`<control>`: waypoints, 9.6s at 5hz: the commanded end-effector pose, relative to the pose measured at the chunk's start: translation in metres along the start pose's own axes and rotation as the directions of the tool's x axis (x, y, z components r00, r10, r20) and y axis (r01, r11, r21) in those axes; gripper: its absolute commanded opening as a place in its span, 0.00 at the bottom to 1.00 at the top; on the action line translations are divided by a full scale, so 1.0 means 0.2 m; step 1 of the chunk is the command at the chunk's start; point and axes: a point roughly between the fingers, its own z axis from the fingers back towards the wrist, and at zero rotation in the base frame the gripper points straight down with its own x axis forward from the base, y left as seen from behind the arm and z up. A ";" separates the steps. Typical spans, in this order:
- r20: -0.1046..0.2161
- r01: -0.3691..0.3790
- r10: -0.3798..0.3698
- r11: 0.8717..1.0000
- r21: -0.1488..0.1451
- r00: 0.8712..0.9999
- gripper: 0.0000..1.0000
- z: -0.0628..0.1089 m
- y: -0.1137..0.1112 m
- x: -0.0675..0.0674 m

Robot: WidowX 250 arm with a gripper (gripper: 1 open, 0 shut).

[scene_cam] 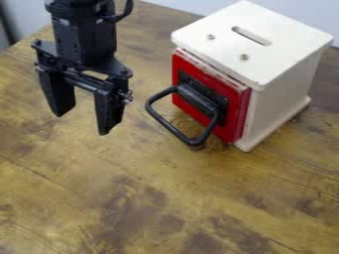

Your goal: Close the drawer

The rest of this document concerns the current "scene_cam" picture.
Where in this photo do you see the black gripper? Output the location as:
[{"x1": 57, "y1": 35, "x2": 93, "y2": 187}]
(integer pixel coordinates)
[{"x1": 32, "y1": 13, "x2": 132, "y2": 135}]

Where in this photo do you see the red drawer with black handle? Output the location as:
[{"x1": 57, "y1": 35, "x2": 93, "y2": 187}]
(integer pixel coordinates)
[{"x1": 146, "y1": 48, "x2": 252, "y2": 146}]

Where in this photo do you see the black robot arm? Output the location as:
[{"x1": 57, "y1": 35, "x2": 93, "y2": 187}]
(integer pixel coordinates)
[{"x1": 32, "y1": 0, "x2": 133, "y2": 135}]

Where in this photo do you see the black cable loop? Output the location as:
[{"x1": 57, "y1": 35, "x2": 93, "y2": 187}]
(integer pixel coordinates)
[{"x1": 96, "y1": 0, "x2": 135, "y2": 25}]

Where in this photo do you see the white wooden box cabinet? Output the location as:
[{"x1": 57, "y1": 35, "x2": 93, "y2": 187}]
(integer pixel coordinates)
[{"x1": 171, "y1": 0, "x2": 334, "y2": 152}]

